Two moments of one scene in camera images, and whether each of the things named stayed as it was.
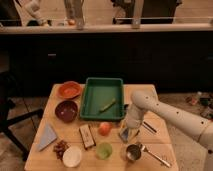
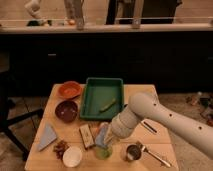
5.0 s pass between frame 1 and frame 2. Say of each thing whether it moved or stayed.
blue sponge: moved
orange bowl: stayed
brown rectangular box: stayed
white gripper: moved
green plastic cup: stayed
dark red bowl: stayed
